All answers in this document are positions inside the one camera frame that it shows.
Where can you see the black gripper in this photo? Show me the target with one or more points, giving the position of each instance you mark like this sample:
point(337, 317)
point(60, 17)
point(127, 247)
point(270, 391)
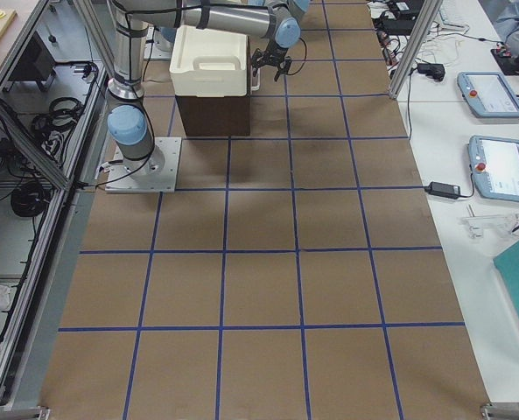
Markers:
point(275, 52)

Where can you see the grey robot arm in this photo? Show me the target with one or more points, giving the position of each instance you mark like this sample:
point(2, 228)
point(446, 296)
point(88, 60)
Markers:
point(128, 122)

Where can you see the dark brown drawer cabinet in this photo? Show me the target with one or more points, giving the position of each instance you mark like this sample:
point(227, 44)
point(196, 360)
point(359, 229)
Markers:
point(216, 116)

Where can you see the cream plastic storage box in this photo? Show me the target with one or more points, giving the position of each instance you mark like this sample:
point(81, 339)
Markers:
point(209, 63)

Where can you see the black power adapter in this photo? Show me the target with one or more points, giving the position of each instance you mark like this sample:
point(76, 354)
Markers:
point(443, 190)

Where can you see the far blue teach pendant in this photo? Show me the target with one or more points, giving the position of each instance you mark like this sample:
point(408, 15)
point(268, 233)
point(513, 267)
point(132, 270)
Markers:
point(488, 94)

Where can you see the blue teach pendant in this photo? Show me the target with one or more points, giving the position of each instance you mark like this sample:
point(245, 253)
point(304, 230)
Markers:
point(488, 94)
point(495, 167)

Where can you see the near blue teach pendant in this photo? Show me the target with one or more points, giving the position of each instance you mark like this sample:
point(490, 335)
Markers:
point(495, 167)

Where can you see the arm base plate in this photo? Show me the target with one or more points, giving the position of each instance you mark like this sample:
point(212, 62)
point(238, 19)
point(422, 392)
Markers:
point(159, 173)
point(157, 47)

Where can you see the aluminium frame post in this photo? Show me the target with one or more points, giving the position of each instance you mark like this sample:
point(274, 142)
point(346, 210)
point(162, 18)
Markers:
point(417, 37)

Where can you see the clear acrylic bracket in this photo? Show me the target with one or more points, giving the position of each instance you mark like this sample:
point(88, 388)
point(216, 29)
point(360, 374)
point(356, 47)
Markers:
point(505, 226)

